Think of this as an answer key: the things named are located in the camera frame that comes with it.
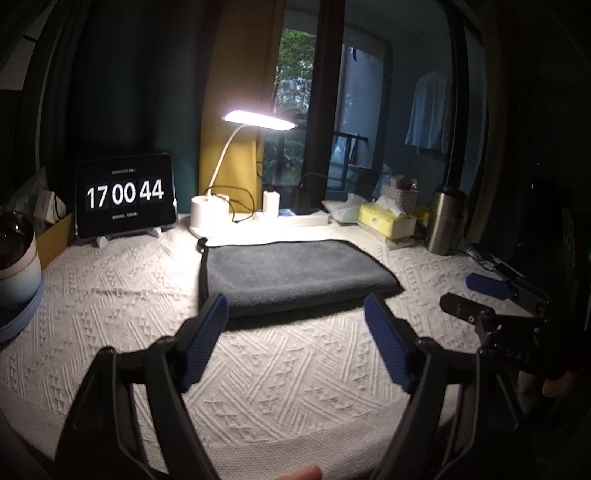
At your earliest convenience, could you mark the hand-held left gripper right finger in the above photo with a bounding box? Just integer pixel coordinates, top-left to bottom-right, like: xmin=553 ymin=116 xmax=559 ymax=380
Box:
xmin=363 ymin=292 xmax=532 ymax=480

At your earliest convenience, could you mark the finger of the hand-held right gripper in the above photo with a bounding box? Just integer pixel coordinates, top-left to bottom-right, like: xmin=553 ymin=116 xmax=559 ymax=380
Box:
xmin=438 ymin=293 xmax=498 ymax=330
xmin=465 ymin=272 xmax=552 ymax=306

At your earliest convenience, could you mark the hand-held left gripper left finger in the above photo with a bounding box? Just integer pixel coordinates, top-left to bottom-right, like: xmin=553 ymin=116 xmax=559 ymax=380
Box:
xmin=53 ymin=293 xmax=230 ymax=480

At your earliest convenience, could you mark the grey towel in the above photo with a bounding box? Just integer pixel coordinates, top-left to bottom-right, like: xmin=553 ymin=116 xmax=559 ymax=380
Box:
xmin=198 ymin=237 xmax=402 ymax=319

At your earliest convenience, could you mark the person's right hand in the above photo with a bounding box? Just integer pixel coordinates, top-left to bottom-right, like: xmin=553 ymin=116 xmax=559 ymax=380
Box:
xmin=541 ymin=371 xmax=581 ymax=398

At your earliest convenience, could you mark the person's left hand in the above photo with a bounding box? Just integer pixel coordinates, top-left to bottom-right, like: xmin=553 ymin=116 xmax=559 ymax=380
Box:
xmin=277 ymin=465 xmax=323 ymax=480

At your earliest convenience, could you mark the stainless steel thermos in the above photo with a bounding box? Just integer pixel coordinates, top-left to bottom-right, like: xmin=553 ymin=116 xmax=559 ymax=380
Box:
xmin=425 ymin=185 xmax=468 ymax=256

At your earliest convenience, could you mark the white knitted blanket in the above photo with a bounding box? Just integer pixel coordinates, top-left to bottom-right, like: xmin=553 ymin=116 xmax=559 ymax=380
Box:
xmin=0 ymin=215 xmax=548 ymax=480

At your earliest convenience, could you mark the yellow tissue box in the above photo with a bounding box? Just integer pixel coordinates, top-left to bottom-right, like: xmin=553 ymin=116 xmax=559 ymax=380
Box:
xmin=359 ymin=196 xmax=417 ymax=241

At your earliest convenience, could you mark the woven storage basket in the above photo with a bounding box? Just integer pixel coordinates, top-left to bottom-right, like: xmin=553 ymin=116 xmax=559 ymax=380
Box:
xmin=381 ymin=175 xmax=420 ymax=216

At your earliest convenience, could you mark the white desk lamp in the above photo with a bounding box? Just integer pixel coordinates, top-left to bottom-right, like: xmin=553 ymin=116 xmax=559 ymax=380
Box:
xmin=188 ymin=110 xmax=297 ymax=239

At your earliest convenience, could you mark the white wipes pack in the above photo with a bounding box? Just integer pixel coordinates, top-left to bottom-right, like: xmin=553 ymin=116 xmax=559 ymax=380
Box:
xmin=322 ymin=194 xmax=370 ymax=225

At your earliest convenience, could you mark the white tablet stand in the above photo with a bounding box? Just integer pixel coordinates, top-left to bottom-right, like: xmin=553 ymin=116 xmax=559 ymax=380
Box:
xmin=95 ymin=223 xmax=177 ymax=248

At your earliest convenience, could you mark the white power strip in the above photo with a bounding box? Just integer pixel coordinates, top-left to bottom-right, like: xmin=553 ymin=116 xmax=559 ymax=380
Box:
xmin=256 ymin=210 xmax=331 ymax=228

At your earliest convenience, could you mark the black box device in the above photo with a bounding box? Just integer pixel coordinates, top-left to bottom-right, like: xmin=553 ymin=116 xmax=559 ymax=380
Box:
xmin=292 ymin=173 xmax=329 ymax=216

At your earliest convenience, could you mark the tablet with clock display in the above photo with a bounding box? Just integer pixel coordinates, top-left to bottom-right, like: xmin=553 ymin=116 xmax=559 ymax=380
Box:
xmin=75 ymin=153 xmax=178 ymax=239

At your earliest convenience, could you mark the hanging light shirt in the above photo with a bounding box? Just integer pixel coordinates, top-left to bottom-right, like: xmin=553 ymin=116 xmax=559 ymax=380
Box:
xmin=405 ymin=69 xmax=456 ymax=156

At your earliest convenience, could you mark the cardboard box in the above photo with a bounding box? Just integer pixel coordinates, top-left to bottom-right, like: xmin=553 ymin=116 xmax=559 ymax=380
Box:
xmin=34 ymin=212 xmax=77 ymax=269

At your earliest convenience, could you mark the white steel-lined cup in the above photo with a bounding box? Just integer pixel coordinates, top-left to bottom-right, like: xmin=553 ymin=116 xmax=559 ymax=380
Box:
xmin=0 ymin=211 xmax=45 ymax=308

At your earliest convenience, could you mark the small white box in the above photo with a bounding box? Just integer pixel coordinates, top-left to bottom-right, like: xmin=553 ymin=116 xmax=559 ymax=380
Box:
xmin=34 ymin=189 xmax=68 ymax=227

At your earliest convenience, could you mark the dark green curtain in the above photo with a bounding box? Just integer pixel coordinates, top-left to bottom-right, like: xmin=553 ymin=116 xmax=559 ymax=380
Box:
xmin=41 ymin=0 xmax=223 ymax=217

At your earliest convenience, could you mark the yellow curtain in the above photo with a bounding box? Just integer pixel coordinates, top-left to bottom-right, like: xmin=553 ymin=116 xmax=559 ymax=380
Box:
xmin=198 ymin=0 xmax=288 ymax=217

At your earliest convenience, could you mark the black cable with adapter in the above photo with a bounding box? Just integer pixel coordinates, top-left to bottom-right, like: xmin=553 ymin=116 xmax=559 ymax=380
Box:
xmin=450 ymin=244 xmax=528 ymax=280

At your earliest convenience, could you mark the black lamp cable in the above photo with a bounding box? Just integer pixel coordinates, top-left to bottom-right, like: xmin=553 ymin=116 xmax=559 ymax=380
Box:
xmin=229 ymin=161 xmax=267 ymax=225

